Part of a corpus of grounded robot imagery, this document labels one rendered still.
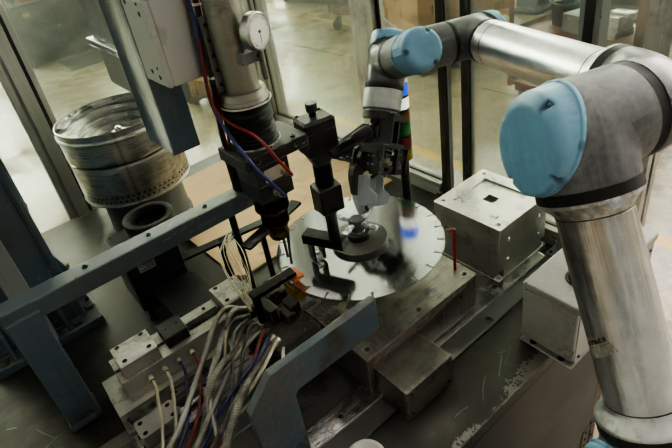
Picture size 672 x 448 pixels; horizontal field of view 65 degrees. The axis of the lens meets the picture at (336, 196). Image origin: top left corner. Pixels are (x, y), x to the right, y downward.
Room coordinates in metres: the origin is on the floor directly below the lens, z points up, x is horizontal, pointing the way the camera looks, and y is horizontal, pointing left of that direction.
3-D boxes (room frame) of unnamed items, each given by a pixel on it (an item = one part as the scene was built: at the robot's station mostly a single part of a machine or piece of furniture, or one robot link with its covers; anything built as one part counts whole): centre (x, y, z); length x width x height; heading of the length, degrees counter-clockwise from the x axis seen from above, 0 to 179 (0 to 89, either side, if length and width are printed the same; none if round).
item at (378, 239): (0.83, -0.03, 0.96); 0.11 x 0.11 x 0.03
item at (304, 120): (0.76, 0.01, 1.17); 0.06 x 0.05 x 0.20; 115
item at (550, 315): (0.73, -0.45, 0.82); 0.28 x 0.11 x 0.15; 124
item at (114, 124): (1.36, 0.55, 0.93); 0.31 x 0.31 x 0.36
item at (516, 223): (0.97, -0.34, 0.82); 0.18 x 0.18 x 0.15; 34
